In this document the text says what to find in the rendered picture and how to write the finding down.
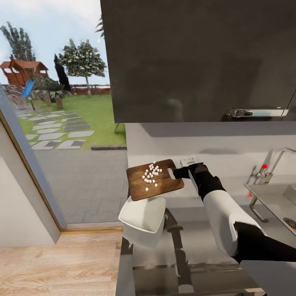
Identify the cutting board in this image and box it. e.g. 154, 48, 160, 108
126, 159, 184, 201

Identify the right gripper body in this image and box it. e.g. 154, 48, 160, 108
173, 166, 187, 179

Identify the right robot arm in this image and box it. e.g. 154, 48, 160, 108
173, 157, 296, 296

